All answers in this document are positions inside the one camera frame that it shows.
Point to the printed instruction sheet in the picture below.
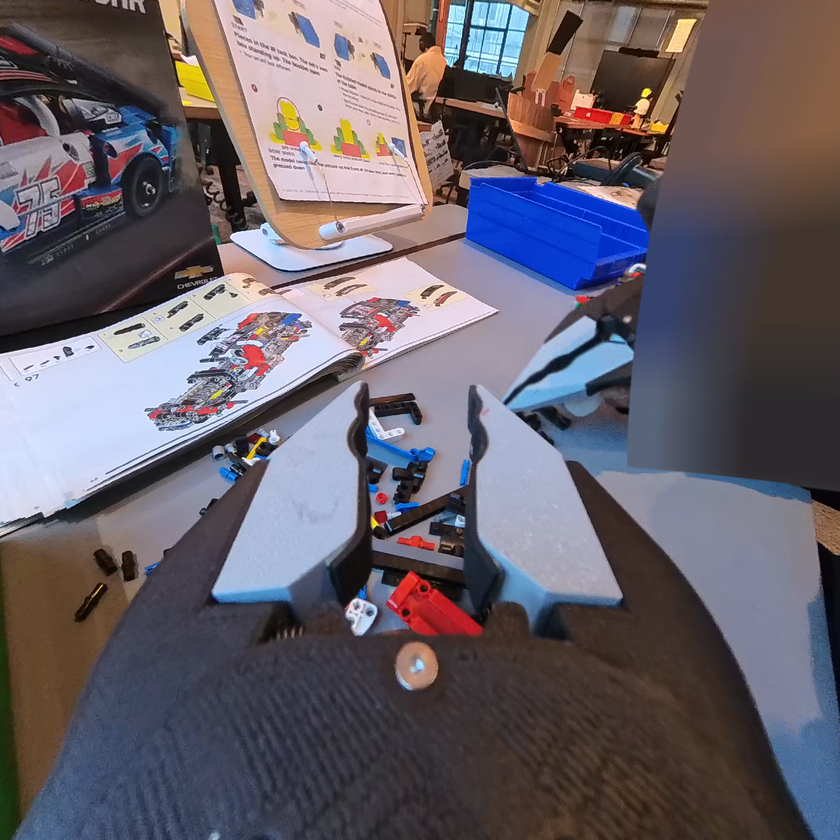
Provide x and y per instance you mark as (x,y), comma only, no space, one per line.
(295,184)

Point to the small printed sign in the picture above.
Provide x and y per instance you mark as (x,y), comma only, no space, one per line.
(436,154)

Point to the green plastic bin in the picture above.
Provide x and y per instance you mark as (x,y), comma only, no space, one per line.
(6,722)

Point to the grey desk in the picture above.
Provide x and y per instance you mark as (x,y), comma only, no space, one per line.
(689,558)

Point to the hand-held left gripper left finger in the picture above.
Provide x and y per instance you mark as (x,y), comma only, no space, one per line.
(295,518)

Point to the toy car set box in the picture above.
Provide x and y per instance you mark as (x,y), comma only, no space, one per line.
(98,262)

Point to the yellow paper stack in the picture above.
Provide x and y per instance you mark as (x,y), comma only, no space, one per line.
(193,82)

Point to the blue plastic bin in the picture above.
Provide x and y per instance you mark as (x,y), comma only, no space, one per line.
(525,223)

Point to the small black pin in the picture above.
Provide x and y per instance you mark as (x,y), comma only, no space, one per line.
(129,566)
(105,562)
(90,602)

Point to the red angled panel brick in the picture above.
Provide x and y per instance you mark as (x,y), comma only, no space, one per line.
(420,597)

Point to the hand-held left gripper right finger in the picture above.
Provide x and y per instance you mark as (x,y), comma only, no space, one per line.
(544,525)

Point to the printed paper sheet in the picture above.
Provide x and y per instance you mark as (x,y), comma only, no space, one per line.
(610,195)

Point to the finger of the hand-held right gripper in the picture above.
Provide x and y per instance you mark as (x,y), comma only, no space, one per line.
(590,374)
(571,338)

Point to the open instruction booklet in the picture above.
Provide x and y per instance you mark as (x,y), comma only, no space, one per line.
(98,407)

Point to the black connector brick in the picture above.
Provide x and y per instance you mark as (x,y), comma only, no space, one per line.
(554,420)

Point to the pile of toy bricks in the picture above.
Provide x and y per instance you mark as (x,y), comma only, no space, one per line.
(410,472)

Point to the wooden document stand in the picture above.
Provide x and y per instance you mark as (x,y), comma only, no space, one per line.
(295,223)

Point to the large paned window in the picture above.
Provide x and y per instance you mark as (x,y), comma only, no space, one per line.
(485,39)

